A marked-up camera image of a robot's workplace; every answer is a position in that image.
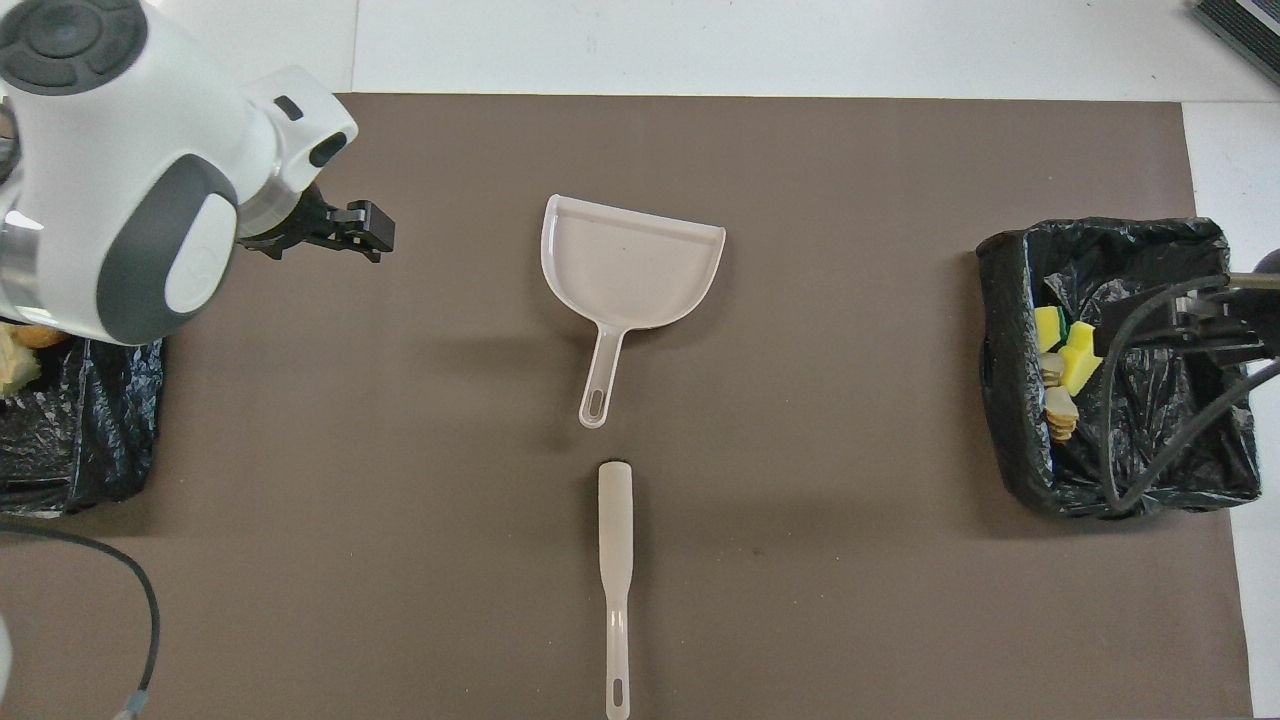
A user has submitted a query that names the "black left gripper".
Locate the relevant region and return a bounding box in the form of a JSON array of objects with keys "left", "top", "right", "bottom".
[{"left": 238, "top": 183, "right": 397, "bottom": 264}]

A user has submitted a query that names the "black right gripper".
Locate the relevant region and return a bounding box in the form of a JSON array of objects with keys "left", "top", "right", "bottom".
[{"left": 1094, "top": 283, "right": 1280, "bottom": 363}]

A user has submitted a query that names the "yellow sponge piece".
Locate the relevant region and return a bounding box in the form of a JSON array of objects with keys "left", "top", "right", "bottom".
[{"left": 1058, "top": 320, "right": 1105, "bottom": 397}]

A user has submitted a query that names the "beige plastic dustpan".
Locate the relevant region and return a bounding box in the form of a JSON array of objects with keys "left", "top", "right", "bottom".
[{"left": 540, "top": 194, "right": 727, "bottom": 430}]

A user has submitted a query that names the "striped croissant piece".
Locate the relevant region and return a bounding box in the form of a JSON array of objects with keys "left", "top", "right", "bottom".
[{"left": 0, "top": 325, "right": 43, "bottom": 397}]

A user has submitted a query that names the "beige hand brush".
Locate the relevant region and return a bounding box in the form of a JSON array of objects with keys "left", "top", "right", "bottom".
[{"left": 598, "top": 460, "right": 636, "bottom": 720}]

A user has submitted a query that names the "bin with black bag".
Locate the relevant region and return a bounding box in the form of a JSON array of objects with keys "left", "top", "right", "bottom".
[
  {"left": 976, "top": 217, "right": 1263, "bottom": 521},
  {"left": 0, "top": 335, "right": 166, "bottom": 519}
]

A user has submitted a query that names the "dark grey ribbed device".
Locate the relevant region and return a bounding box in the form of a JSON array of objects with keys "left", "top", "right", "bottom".
[{"left": 1190, "top": 0, "right": 1280, "bottom": 86}]

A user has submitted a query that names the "brown table mat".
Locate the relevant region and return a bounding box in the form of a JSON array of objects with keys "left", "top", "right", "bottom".
[{"left": 0, "top": 95, "right": 1253, "bottom": 720}]

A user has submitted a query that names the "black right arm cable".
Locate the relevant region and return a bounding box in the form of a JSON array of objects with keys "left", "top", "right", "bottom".
[{"left": 1098, "top": 272, "right": 1280, "bottom": 517}]

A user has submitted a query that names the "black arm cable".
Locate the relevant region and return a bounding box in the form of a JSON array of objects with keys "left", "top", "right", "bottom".
[
  {"left": 0, "top": 518, "right": 162, "bottom": 720},
  {"left": 1098, "top": 272, "right": 1280, "bottom": 517}
]

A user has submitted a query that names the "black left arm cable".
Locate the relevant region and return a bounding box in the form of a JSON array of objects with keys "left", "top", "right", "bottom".
[{"left": 0, "top": 518, "right": 162, "bottom": 720}]

